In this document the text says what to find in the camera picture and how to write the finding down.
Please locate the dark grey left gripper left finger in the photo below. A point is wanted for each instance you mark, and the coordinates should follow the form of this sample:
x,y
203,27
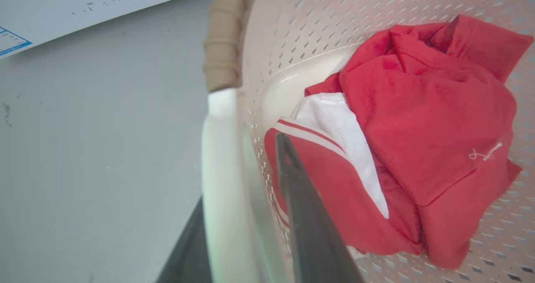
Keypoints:
x,y
188,253

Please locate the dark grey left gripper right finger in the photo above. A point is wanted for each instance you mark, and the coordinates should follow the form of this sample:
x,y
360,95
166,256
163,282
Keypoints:
x,y
309,228

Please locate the white perforated plastic laundry basket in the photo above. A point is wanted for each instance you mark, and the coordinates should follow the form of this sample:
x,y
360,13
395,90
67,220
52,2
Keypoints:
x,y
317,36

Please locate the red garment with white trim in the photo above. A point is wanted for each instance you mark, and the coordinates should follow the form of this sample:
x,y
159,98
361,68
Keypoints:
x,y
418,141

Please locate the white panel with blue label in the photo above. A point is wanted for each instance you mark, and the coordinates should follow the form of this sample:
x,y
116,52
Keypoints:
x,y
62,7

